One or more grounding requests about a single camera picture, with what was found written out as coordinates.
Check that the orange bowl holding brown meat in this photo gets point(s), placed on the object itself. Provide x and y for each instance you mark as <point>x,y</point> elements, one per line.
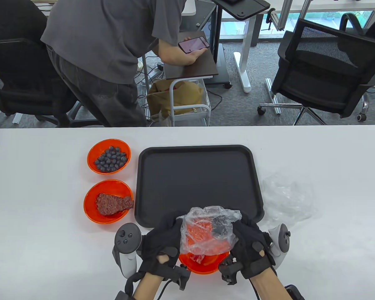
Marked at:
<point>93,193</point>

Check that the black mesh office chair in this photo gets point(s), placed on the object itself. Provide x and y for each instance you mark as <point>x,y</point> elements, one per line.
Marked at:
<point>315,81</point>

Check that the orange bowl holding pink meat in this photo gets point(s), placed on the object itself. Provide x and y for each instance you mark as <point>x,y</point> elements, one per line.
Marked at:
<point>206,268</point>

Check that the aluminium frame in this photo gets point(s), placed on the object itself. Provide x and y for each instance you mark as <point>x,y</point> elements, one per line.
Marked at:
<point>281,18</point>

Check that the orange bowl of brown meat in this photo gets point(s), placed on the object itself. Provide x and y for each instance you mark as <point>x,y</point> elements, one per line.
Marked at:
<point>287,197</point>

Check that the black wrist device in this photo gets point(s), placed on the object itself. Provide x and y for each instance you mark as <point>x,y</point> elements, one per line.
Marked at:
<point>293,292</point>
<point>123,295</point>

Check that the orange bowl holding blueberries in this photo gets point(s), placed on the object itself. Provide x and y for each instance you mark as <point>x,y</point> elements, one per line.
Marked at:
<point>93,153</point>

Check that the black plastic tray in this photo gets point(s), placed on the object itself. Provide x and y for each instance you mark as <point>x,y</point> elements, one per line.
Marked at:
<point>197,181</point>

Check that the white desk leg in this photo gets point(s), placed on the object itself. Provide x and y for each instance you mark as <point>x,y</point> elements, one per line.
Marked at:
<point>242,72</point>

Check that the brown paper bag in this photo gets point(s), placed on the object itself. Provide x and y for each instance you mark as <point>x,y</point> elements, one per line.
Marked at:
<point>184,93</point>

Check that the person's left forearm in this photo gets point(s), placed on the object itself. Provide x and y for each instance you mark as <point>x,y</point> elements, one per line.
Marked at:
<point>147,287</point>

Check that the black left wrist device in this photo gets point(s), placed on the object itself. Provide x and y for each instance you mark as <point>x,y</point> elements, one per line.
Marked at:
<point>123,295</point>

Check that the pink meat pieces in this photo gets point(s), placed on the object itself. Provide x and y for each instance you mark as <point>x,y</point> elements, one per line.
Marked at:
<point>198,258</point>

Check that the black smartphone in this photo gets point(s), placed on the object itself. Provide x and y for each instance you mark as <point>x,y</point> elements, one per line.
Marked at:
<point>193,44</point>

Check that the orange bowl of pink food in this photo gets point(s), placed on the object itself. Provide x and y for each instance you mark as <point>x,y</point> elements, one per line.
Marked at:
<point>206,218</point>

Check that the black right wrist device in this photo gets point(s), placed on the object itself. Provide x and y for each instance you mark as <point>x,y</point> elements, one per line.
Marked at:
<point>293,292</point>

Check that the aluminium bar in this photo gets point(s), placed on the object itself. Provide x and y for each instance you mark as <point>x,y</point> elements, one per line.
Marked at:
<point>273,97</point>

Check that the person's right hand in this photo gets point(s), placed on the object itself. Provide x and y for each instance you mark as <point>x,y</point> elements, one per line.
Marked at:
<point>250,231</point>

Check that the pile of blueberries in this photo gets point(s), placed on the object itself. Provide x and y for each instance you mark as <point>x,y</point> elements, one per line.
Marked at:
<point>111,159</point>

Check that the person's right forearm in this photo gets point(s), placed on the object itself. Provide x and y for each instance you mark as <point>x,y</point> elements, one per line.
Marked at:
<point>268,287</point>

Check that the white cart frame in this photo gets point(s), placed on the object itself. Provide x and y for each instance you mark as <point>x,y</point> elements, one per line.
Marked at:
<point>172,100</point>

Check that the person's left hand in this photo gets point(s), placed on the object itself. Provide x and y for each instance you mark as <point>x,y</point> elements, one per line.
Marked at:
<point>156,240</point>

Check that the grey hand controller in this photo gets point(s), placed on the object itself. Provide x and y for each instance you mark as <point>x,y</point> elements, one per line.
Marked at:
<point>126,237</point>
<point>282,240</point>

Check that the white desk top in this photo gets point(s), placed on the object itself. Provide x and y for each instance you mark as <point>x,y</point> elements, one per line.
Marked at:
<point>189,7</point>

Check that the dark brown cart top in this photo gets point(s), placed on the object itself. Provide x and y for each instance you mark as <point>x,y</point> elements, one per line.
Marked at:
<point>200,67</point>

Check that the brown meat slab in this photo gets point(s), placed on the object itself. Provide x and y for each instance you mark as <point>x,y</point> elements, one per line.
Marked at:
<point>112,203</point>

